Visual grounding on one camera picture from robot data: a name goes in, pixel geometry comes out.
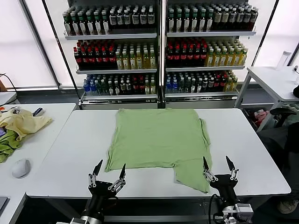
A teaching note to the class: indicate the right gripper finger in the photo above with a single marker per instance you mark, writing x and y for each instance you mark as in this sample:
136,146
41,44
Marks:
231,165
206,166

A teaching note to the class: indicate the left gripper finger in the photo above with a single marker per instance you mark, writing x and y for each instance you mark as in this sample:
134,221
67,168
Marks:
121,173
97,169

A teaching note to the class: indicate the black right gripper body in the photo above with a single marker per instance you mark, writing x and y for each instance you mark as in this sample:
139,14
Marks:
223,184

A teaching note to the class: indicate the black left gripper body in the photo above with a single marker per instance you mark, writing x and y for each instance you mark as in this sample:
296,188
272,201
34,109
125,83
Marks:
102,189

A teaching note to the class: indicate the light green t-shirt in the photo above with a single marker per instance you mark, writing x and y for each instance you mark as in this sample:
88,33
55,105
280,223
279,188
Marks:
158,140

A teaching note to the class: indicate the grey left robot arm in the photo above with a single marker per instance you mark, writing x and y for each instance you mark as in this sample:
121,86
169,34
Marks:
93,210

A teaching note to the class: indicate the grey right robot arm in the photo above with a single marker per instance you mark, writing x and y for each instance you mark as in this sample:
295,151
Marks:
227,203

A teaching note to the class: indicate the person in dark clothes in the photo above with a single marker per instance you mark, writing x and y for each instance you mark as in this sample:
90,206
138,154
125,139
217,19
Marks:
275,140

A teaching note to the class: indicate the pink cloth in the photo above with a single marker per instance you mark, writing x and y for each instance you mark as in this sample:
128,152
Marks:
261,115

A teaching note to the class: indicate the white sneaker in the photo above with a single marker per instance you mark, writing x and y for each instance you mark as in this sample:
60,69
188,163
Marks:
287,206

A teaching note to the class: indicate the black slanted pole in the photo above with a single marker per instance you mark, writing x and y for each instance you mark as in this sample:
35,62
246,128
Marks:
79,98
265,32

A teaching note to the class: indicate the black office chair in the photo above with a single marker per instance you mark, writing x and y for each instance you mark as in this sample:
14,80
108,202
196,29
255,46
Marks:
282,112

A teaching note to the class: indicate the white computer mouse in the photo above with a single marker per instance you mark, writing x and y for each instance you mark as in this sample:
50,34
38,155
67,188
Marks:
21,168

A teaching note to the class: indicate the small blue drink bottle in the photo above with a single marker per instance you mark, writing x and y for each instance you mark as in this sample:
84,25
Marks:
87,89
168,86
93,89
174,86

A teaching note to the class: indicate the small yellow juice bottle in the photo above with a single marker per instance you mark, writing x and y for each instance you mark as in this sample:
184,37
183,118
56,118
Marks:
153,88
234,85
147,88
228,86

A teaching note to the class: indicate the small dark bottle white cap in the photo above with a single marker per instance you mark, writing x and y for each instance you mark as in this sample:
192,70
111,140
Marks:
199,86
110,88
128,88
205,86
193,86
116,88
211,86
122,88

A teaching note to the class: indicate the small red label cola bottle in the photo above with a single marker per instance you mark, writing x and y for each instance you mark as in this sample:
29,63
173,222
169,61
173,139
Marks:
135,87
223,85
217,85
141,87

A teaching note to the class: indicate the dark blue white case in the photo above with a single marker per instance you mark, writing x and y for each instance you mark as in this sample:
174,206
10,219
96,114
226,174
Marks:
38,111

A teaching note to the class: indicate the pale yellow garment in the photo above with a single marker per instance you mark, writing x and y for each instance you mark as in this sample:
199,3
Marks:
28,123

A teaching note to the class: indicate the crumpled olive green cloth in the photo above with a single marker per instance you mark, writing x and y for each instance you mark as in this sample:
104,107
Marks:
7,144

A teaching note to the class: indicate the white side table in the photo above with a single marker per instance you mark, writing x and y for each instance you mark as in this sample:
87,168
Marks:
273,79

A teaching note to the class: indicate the grey laptop corner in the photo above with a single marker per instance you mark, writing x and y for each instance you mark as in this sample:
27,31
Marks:
2,203

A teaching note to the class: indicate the purple paper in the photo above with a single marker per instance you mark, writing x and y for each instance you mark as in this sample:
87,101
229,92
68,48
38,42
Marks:
2,131

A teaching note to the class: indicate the yellow tea bottle green cap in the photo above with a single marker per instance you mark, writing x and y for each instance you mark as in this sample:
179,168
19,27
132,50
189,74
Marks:
243,58
210,59
236,59
229,59
216,59
223,59

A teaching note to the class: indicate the red cap cola bottle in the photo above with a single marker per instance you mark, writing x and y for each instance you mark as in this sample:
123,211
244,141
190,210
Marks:
85,59
203,58
78,59
98,59
170,58
197,58
190,58
112,59
91,59
176,58
105,59
183,58

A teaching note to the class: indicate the yellow juice bottle white cap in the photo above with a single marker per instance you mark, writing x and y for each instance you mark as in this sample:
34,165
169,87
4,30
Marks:
132,61
125,61
119,61
139,61
152,61
146,61

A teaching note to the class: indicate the brown cardboard box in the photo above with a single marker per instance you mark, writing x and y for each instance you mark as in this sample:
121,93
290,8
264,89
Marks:
2,85

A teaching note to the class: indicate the grey metal shelf rack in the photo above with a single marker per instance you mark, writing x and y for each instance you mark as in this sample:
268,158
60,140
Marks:
210,33
112,36

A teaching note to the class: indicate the dark tea bottle green cap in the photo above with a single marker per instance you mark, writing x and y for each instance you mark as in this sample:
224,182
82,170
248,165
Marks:
194,24
202,24
67,26
171,24
105,26
187,24
90,26
179,24
210,23
75,26
98,26
82,26

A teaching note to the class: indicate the grey label dark bottle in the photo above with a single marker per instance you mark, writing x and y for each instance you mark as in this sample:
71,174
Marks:
232,19
254,19
247,19
239,19

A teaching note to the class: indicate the beige label dark bottle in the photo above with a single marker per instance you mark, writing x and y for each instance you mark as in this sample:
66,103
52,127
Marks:
217,19
225,19

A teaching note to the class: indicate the white cap dark label bottle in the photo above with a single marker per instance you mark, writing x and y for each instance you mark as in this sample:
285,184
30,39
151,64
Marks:
113,20
135,19
120,20
128,20
143,19
151,19

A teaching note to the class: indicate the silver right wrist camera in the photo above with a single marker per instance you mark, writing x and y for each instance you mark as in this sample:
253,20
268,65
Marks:
244,210

